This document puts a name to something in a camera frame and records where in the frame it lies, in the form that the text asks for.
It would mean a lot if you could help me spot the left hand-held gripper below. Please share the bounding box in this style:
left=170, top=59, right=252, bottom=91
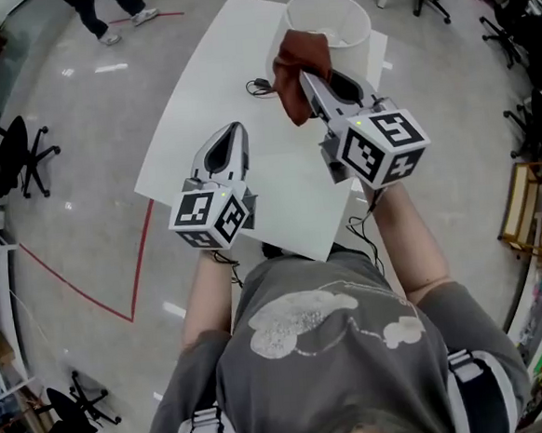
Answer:
left=159, top=121, right=264, bottom=256

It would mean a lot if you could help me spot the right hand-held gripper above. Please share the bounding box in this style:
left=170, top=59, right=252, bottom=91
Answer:
left=299, top=61, right=436, bottom=196

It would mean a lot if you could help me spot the white table lamp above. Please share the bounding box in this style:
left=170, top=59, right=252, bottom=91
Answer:
left=265, top=0, right=378, bottom=98

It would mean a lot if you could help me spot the dark red cloth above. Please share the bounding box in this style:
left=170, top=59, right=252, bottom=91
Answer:
left=267, top=25, right=339, bottom=130

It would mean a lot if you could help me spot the person's right forearm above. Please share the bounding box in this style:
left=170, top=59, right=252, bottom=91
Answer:
left=361, top=178, right=454, bottom=306

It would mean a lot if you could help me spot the person's left forearm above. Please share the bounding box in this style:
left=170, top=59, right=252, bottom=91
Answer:
left=173, top=246, right=248, bottom=352

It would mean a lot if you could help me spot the white table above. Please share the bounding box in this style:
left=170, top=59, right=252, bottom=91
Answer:
left=119, top=0, right=409, bottom=277

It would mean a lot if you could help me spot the person's left black shoe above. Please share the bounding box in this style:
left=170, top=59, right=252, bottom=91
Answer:
left=260, top=239, right=294, bottom=262

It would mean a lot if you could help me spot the person's grey printed shirt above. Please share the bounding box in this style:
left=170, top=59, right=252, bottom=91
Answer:
left=129, top=233, right=535, bottom=433

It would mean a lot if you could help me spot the black lamp power cable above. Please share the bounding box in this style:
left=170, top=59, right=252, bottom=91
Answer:
left=244, top=76, right=278, bottom=98

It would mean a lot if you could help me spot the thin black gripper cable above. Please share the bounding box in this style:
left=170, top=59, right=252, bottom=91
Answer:
left=343, top=187, right=393, bottom=278
left=210, top=247, right=245, bottom=290

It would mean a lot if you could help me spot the yellow wooden shelf frame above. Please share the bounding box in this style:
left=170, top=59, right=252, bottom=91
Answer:
left=493, top=161, right=542, bottom=271

